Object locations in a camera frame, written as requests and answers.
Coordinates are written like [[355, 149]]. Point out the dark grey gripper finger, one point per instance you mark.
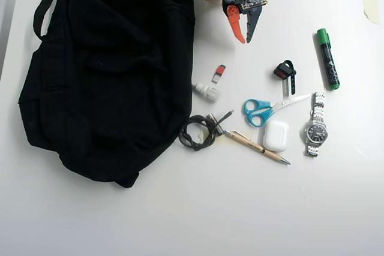
[[252, 25]]

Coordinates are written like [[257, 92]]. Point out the wooden ballpoint pen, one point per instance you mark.
[[255, 146]]

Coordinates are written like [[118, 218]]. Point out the white plug adapter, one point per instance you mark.
[[208, 91]]

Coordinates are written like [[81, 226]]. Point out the green capped black marker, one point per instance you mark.
[[328, 61]]

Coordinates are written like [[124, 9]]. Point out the white earbuds case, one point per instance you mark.
[[275, 136]]

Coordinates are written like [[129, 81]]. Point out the red and black usb stick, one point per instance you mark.
[[220, 70]]

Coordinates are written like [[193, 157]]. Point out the black copper AA battery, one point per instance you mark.
[[216, 125]]

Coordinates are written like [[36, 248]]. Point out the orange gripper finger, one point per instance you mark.
[[235, 20]]

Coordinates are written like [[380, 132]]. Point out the black fabric bag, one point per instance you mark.
[[105, 73]]

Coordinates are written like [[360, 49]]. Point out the beige masking tape strip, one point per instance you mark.
[[372, 5]]

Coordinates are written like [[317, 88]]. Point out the silver metal wristwatch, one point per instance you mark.
[[316, 132]]

